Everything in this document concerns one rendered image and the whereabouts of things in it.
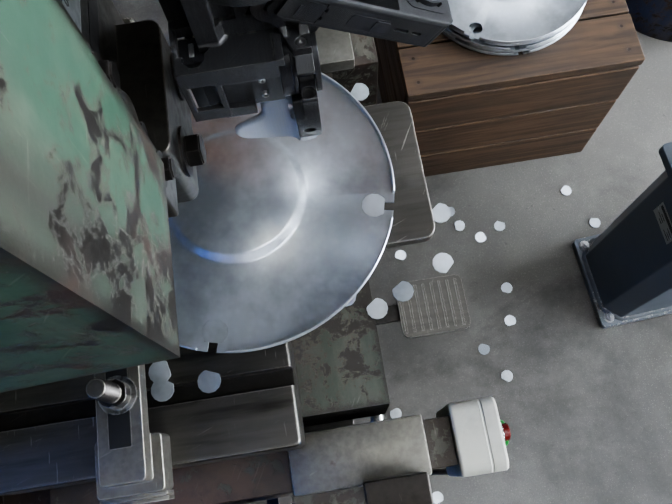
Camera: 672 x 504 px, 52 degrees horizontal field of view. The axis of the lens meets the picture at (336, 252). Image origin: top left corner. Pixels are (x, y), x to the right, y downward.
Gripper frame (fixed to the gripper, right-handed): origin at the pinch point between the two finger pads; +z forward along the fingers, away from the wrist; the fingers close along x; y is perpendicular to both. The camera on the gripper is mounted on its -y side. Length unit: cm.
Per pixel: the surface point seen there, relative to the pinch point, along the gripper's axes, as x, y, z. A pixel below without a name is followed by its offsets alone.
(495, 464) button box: 27.0, -12.9, 26.9
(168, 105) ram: 1.4, 9.0, -7.6
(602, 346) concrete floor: 10, -50, 90
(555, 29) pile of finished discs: -37, -42, 51
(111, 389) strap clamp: 16.0, 19.7, 10.0
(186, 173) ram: 4.7, 9.0, -4.2
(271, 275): 8.2, 5.6, 11.3
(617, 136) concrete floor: -34, -65, 90
